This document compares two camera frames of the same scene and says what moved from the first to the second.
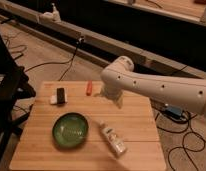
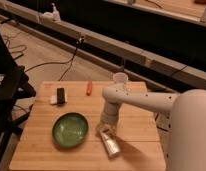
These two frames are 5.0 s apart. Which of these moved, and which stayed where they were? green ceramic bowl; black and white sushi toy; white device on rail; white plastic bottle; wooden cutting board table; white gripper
Moved: white plastic bottle; white gripper
Stayed: green ceramic bowl; black and white sushi toy; wooden cutting board table; white device on rail
